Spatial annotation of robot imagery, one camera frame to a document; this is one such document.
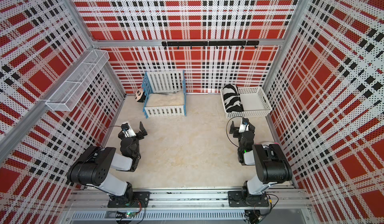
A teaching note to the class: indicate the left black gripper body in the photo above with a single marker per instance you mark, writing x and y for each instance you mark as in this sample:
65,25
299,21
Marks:
139,135

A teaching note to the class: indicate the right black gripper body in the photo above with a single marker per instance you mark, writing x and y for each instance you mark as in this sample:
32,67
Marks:
236,133

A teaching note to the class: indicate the grey zebra plush pillowcase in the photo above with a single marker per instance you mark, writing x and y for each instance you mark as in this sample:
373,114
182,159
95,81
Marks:
232,100

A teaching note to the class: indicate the white plastic basket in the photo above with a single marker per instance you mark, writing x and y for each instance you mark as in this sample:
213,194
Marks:
254,100

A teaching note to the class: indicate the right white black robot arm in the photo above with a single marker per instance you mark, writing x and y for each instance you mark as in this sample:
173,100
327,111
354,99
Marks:
272,166

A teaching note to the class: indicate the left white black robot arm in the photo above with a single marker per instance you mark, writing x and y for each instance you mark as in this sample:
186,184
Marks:
93,166

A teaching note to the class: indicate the panda plush toy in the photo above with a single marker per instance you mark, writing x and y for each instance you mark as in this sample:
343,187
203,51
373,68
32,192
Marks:
140,95

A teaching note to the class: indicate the blue white toy crib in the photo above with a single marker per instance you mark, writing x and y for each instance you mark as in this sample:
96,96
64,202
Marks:
165,94

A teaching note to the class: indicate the green circuit board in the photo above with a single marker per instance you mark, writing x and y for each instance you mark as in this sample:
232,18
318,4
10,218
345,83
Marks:
125,215

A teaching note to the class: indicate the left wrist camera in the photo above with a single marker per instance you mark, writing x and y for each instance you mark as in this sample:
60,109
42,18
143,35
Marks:
127,130

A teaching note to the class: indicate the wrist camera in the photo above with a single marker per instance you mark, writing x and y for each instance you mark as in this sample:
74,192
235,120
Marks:
244,126
127,130

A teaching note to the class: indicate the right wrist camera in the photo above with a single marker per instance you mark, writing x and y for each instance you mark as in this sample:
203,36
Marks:
244,126

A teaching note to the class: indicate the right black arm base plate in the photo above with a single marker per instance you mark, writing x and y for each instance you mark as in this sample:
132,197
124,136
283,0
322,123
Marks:
238,199

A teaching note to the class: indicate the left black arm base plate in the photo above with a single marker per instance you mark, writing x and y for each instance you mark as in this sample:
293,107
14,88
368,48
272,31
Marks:
135,200

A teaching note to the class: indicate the white wire mesh shelf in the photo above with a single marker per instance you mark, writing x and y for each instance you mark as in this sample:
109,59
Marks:
68,94

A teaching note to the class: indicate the aluminium mounting rail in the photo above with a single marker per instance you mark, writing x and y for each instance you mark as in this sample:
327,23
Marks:
192,205

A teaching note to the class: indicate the black hook rail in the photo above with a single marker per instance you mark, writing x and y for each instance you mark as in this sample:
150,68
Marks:
179,44

